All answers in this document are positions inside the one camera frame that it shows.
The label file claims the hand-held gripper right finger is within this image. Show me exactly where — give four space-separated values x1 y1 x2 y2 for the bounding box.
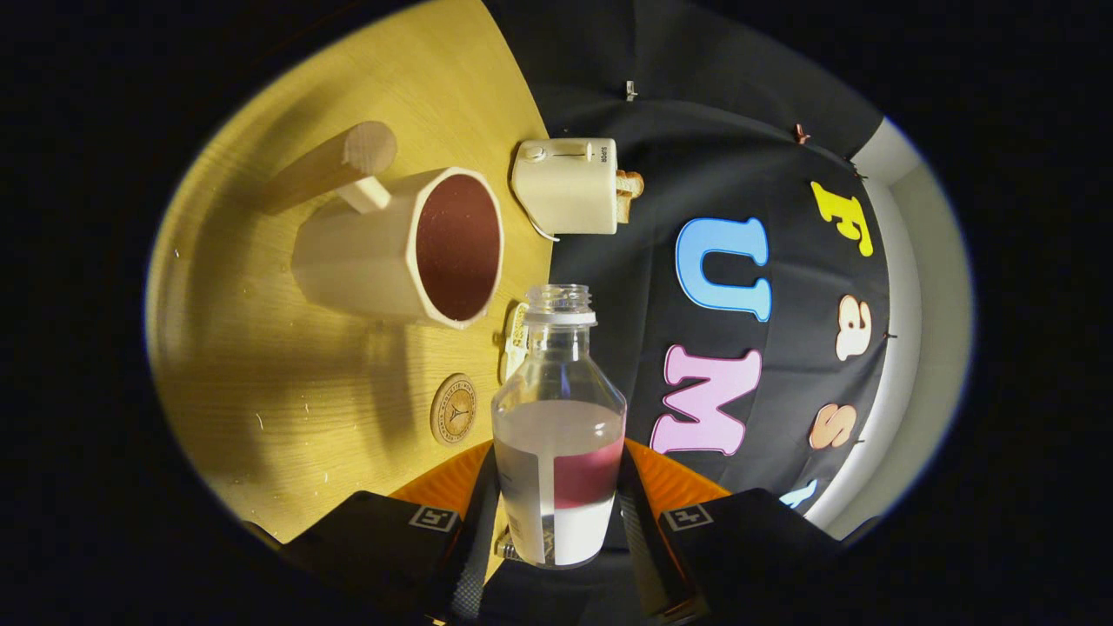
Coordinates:
617 439 849 623

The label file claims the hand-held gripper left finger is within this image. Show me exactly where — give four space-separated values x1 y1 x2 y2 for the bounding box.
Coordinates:
278 439 501 626

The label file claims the round wooden coaster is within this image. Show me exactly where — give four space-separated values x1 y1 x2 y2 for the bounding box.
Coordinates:
430 373 478 447

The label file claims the clear plastic juice bottle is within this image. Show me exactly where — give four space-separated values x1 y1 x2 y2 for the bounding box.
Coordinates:
491 283 629 570

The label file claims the cream cup with wooden handle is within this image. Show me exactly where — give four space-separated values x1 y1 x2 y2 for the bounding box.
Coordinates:
261 120 506 331

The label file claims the white divided snack dish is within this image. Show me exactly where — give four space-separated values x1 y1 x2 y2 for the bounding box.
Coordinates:
503 302 531 383

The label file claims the wooden table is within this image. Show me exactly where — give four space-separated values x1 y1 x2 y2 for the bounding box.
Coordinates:
146 0 557 579

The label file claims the cream toaster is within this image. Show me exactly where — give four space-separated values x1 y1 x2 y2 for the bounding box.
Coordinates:
510 137 620 237

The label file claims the black backdrop cloth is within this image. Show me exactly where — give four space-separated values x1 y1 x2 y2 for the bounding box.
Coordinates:
478 0 896 609

